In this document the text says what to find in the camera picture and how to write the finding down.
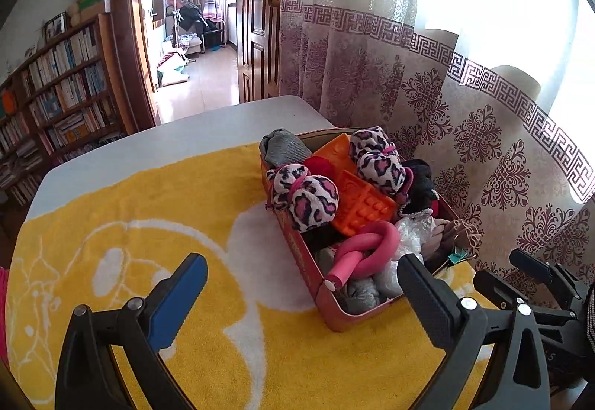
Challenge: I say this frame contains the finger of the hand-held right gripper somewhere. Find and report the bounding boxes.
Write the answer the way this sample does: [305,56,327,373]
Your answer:
[509,248,589,313]
[474,269,582,327]

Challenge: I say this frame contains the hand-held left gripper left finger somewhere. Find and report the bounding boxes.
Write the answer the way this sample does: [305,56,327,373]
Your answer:
[55,252,209,410]

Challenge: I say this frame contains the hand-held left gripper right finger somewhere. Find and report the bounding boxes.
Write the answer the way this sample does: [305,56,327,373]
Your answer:
[397,253,551,410]

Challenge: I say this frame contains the clear plastic bag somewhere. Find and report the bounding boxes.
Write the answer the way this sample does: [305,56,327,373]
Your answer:
[395,215,438,259]

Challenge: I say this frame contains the pink foam hair curler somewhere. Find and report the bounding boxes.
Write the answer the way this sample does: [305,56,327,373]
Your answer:
[324,222,401,292]

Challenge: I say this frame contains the orange embossed cube block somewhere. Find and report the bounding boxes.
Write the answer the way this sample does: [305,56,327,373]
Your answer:
[311,133,356,169]
[331,168,401,238]

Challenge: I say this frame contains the black sock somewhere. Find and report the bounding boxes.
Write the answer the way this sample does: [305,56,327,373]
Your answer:
[397,159,440,216]

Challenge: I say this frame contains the red tin box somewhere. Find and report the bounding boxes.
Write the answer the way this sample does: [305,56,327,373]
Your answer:
[259,129,479,333]

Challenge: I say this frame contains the leopard print bow hair tie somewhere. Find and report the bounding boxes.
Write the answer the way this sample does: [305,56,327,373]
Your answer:
[266,163,340,234]
[348,126,405,197]

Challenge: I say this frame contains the red pom-pom ball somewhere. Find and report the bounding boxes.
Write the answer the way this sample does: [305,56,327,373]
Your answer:
[304,155,335,178]

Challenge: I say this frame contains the grey knit glove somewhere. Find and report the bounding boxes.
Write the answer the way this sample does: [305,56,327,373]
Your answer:
[259,128,313,167]

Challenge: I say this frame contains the grey knit cloth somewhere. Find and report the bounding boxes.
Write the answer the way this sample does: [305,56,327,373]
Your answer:
[341,277,382,315]

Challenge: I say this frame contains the yellow printed towel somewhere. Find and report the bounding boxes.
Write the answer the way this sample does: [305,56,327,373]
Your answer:
[4,143,498,410]

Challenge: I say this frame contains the pink blanket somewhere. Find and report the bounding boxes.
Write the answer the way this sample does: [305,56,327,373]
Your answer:
[0,268,10,364]

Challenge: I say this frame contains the white floor cushion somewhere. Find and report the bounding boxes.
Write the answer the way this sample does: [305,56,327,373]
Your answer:
[158,68,189,88]

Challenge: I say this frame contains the patterned purple white curtain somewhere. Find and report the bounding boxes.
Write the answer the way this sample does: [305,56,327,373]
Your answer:
[279,0,595,313]

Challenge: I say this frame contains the wooden bookshelf with books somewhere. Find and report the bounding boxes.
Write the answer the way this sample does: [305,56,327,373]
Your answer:
[0,13,126,206]

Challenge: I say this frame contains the dark clothes on chair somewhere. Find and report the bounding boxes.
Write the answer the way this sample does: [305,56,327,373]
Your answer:
[174,3,208,53]

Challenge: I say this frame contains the brown wooden door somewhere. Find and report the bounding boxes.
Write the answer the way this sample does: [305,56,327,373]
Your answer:
[236,0,291,104]

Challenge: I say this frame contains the framed picture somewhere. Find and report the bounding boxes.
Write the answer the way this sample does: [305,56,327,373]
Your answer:
[43,12,68,41]

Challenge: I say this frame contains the wooden door frame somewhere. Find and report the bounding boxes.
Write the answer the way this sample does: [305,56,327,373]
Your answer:
[109,0,161,129]

